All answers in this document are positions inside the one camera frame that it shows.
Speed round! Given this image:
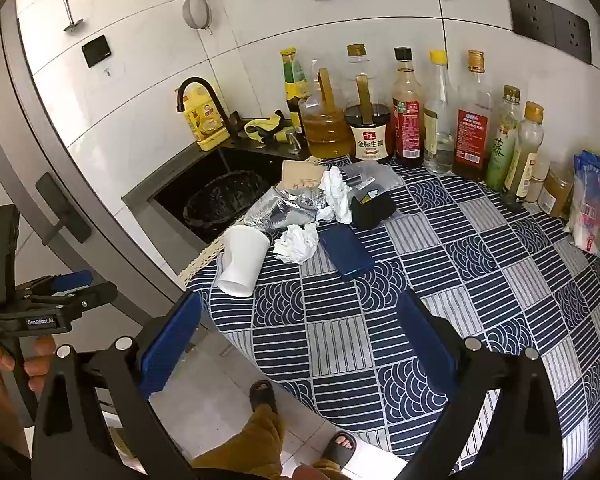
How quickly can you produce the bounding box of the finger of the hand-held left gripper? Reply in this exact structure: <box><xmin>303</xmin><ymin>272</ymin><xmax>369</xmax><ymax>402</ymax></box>
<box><xmin>30</xmin><ymin>282</ymin><xmax>119</xmax><ymax>311</ymax></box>
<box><xmin>15</xmin><ymin>269</ymin><xmax>95</xmax><ymax>297</ymax></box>

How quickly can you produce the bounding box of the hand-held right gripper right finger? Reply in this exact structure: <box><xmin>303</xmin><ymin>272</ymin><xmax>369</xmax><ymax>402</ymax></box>
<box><xmin>395</xmin><ymin>290</ymin><xmax>564</xmax><ymax>480</ymax></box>

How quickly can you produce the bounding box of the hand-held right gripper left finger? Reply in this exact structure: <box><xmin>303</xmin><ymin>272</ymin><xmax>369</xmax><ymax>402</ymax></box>
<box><xmin>30</xmin><ymin>290</ymin><xmax>204</xmax><ymax>480</ymax></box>

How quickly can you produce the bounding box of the white paper cup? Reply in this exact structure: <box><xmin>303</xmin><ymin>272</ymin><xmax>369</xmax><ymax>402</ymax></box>
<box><xmin>215</xmin><ymin>225</ymin><xmax>271</xmax><ymax>297</ymax></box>

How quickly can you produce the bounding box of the blue box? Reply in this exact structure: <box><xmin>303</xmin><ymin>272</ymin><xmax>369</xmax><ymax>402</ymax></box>
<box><xmin>318</xmin><ymin>225</ymin><xmax>376</xmax><ymax>281</ymax></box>

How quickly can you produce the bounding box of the black pouch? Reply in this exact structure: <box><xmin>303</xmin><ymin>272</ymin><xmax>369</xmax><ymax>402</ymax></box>
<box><xmin>347</xmin><ymin>187</ymin><xmax>399</xmax><ymax>229</ymax></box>

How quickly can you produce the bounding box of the black waste bin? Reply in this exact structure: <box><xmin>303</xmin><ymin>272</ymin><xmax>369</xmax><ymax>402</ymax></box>
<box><xmin>182</xmin><ymin>170</ymin><xmax>274</xmax><ymax>239</ymax></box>

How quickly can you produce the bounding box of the white tissue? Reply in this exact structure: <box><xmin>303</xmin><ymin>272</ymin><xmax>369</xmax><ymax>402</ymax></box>
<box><xmin>316</xmin><ymin>165</ymin><xmax>354</xmax><ymax>225</ymax></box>
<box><xmin>273</xmin><ymin>223</ymin><xmax>321</xmax><ymax>265</ymax></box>

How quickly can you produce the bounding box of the silver foil bag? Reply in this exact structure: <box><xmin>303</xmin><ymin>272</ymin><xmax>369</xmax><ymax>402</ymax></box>
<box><xmin>242</xmin><ymin>187</ymin><xmax>317</xmax><ymax>234</ymax></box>

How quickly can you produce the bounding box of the silver foil wrapper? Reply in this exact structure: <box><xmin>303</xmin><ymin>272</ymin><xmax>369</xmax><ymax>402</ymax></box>
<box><xmin>277</xmin><ymin>184</ymin><xmax>332</xmax><ymax>212</ymax></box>

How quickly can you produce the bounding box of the brown paper cup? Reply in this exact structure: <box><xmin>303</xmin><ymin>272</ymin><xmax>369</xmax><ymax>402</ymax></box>
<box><xmin>280</xmin><ymin>159</ymin><xmax>331</xmax><ymax>191</ymax></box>

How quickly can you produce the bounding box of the person's left hand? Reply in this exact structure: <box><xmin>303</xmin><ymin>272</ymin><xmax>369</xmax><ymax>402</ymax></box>
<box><xmin>0</xmin><ymin>334</ymin><xmax>57</xmax><ymax>401</ymax></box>

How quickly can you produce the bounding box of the person's right hand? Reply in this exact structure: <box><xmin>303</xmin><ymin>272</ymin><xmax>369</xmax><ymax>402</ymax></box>
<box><xmin>292</xmin><ymin>464</ymin><xmax>331</xmax><ymax>480</ymax></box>

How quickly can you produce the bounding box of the blue white patterned tablecloth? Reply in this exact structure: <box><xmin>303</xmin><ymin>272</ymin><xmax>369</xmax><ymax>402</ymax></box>
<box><xmin>179</xmin><ymin>156</ymin><xmax>600</xmax><ymax>477</ymax></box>

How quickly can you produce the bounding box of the black slipper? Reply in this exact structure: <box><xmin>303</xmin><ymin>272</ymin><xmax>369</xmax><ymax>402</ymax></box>
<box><xmin>248</xmin><ymin>379</ymin><xmax>280</xmax><ymax>416</ymax></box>
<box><xmin>322</xmin><ymin>429</ymin><xmax>359</xmax><ymax>469</ymax></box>

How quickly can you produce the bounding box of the person's left leg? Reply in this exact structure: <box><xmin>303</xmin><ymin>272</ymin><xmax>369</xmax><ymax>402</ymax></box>
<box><xmin>190</xmin><ymin>402</ymin><xmax>287</xmax><ymax>480</ymax></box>

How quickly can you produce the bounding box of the person's leg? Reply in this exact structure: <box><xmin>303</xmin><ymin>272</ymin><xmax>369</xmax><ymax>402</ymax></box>
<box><xmin>307</xmin><ymin>455</ymin><xmax>352</xmax><ymax>480</ymax></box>
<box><xmin>190</xmin><ymin>402</ymin><xmax>287</xmax><ymax>480</ymax></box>

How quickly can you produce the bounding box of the person's right leg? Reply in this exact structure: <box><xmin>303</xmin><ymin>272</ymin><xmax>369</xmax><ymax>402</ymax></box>
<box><xmin>307</xmin><ymin>455</ymin><xmax>352</xmax><ymax>480</ymax></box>

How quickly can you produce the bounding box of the black kitchen sink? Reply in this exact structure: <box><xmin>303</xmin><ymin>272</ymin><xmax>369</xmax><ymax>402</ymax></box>
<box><xmin>122</xmin><ymin>141</ymin><xmax>312</xmax><ymax>247</ymax></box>

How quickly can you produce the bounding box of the small spice jar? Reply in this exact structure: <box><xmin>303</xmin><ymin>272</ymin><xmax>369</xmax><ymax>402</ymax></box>
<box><xmin>536</xmin><ymin>162</ymin><xmax>574</xmax><ymax>219</ymax></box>

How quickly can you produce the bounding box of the green label bottle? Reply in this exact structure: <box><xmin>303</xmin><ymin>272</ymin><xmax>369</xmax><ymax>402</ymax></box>
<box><xmin>484</xmin><ymin>85</ymin><xmax>524</xmax><ymax>194</ymax></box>

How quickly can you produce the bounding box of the yellow dish soap bottle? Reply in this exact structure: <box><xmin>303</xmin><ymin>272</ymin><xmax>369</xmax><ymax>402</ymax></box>
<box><xmin>180</xmin><ymin>84</ymin><xmax>231</xmax><ymax>152</ymax></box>

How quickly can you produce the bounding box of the pale bottle gold cap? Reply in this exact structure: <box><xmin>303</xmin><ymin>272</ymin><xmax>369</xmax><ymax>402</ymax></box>
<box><xmin>507</xmin><ymin>101</ymin><xmax>546</xmax><ymax>206</ymax></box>

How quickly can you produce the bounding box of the clear plastic bag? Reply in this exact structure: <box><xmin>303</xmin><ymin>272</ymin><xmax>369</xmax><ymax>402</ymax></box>
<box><xmin>565</xmin><ymin>152</ymin><xmax>600</xmax><ymax>256</ymax></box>

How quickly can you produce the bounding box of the red label bottle gold cap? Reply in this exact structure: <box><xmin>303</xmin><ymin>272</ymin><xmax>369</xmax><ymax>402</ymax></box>
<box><xmin>452</xmin><ymin>49</ymin><xmax>492</xmax><ymax>181</ymax></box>

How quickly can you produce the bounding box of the clear bottle yellow cap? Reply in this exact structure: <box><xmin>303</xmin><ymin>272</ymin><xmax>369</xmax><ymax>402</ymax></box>
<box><xmin>423</xmin><ymin>50</ymin><xmax>456</xmax><ymax>175</ymax></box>

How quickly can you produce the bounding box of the soy sauce jug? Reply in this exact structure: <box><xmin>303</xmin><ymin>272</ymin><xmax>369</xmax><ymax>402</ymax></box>
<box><xmin>343</xmin><ymin>43</ymin><xmax>394</xmax><ymax>163</ymax></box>

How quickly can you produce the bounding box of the red label bottle black cap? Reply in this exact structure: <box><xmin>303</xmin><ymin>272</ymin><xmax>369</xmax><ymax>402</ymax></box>
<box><xmin>391</xmin><ymin>47</ymin><xmax>427</xmax><ymax>169</ymax></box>

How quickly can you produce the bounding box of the yellow cleaning cloth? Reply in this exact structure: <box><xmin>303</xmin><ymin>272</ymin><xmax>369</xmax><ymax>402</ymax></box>
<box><xmin>242</xmin><ymin>110</ymin><xmax>294</xmax><ymax>144</ymax></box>

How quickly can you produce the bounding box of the black faucet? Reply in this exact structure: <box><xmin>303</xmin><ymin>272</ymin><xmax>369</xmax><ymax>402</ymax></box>
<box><xmin>175</xmin><ymin>76</ymin><xmax>231</xmax><ymax>134</ymax></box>

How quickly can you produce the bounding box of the cooking oil jug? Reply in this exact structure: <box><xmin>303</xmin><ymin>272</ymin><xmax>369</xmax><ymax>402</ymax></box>
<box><xmin>298</xmin><ymin>67</ymin><xmax>354</xmax><ymax>160</ymax></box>

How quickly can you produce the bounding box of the metal ladle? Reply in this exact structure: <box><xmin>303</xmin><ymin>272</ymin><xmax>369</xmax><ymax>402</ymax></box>
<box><xmin>59</xmin><ymin>0</ymin><xmax>85</xmax><ymax>34</ymax></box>

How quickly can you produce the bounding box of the dark bottle with yellow label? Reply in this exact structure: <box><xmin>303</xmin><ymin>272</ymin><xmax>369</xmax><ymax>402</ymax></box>
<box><xmin>279</xmin><ymin>47</ymin><xmax>312</xmax><ymax>136</ymax></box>

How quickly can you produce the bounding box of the black power outlet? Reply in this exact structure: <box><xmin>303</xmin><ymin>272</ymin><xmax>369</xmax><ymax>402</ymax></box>
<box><xmin>507</xmin><ymin>0</ymin><xmax>555</xmax><ymax>40</ymax></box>
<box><xmin>551</xmin><ymin>3</ymin><xmax>594</xmax><ymax>65</ymax></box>

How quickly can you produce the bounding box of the grey door handle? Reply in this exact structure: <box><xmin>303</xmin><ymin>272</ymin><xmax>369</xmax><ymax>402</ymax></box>
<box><xmin>34</xmin><ymin>172</ymin><xmax>92</xmax><ymax>245</ymax></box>

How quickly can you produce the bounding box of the small black wall panel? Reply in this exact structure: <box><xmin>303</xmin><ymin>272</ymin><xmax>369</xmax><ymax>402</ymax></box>
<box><xmin>81</xmin><ymin>35</ymin><xmax>114</xmax><ymax>68</ymax></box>

